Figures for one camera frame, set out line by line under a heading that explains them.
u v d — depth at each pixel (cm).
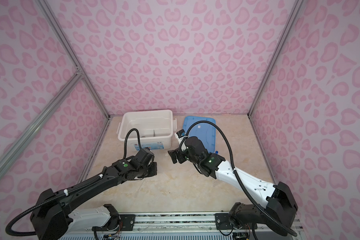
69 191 43
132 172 58
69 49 82
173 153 66
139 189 84
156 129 110
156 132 109
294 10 71
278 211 39
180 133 64
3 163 52
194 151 56
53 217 38
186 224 73
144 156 62
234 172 48
